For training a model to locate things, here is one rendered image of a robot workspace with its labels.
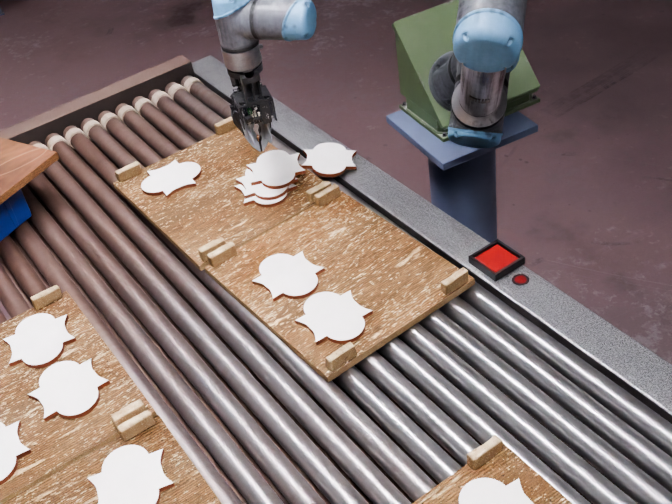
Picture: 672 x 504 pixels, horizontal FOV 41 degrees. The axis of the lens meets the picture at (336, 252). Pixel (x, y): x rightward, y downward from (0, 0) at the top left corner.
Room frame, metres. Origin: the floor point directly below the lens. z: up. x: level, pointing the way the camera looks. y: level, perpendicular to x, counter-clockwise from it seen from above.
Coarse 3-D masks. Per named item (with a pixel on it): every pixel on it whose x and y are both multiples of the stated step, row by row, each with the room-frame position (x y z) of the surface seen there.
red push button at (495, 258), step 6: (498, 246) 1.32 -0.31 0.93; (486, 252) 1.31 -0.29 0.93; (492, 252) 1.31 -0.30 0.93; (498, 252) 1.31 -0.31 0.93; (504, 252) 1.30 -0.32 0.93; (480, 258) 1.30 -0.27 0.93; (486, 258) 1.29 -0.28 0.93; (492, 258) 1.29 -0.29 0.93; (498, 258) 1.29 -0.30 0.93; (504, 258) 1.29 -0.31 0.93; (510, 258) 1.28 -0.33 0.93; (516, 258) 1.28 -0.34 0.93; (486, 264) 1.28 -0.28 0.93; (492, 264) 1.27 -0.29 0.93; (498, 264) 1.27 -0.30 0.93; (504, 264) 1.27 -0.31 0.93; (498, 270) 1.26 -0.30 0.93
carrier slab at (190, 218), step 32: (160, 160) 1.82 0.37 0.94; (192, 160) 1.80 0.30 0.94; (224, 160) 1.78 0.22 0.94; (256, 160) 1.75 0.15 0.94; (128, 192) 1.71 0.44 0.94; (192, 192) 1.67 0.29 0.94; (224, 192) 1.65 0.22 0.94; (288, 192) 1.61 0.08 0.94; (160, 224) 1.57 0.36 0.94; (192, 224) 1.55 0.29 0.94; (224, 224) 1.53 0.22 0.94; (256, 224) 1.51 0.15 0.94; (192, 256) 1.44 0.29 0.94
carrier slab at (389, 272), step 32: (288, 224) 1.49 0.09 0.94; (320, 224) 1.48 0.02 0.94; (352, 224) 1.46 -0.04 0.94; (384, 224) 1.44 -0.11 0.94; (256, 256) 1.41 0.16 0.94; (320, 256) 1.37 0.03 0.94; (352, 256) 1.36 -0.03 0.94; (384, 256) 1.34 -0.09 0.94; (416, 256) 1.33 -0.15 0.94; (224, 288) 1.34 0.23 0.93; (256, 288) 1.31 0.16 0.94; (320, 288) 1.28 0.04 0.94; (352, 288) 1.26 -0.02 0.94; (384, 288) 1.25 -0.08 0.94; (416, 288) 1.24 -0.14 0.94; (288, 320) 1.21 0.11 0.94; (384, 320) 1.17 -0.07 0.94; (416, 320) 1.16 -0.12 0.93; (320, 352) 1.11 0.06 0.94
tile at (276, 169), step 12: (264, 156) 1.72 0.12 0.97; (276, 156) 1.71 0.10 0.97; (288, 156) 1.70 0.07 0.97; (252, 168) 1.68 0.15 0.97; (264, 168) 1.67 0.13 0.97; (276, 168) 1.66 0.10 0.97; (288, 168) 1.66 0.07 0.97; (300, 168) 1.65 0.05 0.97; (252, 180) 1.63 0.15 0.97; (264, 180) 1.63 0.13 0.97; (276, 180) 1.62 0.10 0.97; (288, 180) 1.61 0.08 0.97
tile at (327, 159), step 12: (324, 144) 1.78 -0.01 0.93; (336, 144) 1.78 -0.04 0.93; (312, 156) 1.72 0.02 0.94; (324, 156) 1.72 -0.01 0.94; (336, 156) 1.72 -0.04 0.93; (348, 156) 1.72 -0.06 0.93; (312, 168) 1.68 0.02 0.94; (324, 168) 1.67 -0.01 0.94; (336, 168) 1.67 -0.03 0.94; (348, 168) 1.68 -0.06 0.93
